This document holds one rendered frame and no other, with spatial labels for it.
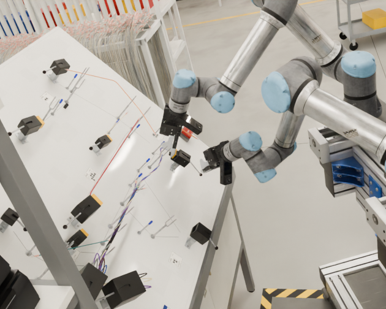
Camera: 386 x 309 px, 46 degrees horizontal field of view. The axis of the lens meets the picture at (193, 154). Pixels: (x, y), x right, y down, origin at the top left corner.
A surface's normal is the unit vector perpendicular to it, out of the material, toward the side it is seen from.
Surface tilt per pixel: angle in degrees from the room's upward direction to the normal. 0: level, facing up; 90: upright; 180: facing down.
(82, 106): 52
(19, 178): 90
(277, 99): 87
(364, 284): 0
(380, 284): 0
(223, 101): 90
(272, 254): 0
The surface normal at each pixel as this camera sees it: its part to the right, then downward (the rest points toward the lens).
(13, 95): 0.59, -0.57
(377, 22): 0.05, 0.51
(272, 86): -0.79, 0.47
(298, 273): -0.24, -0.83
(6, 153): 0.94, -0.07
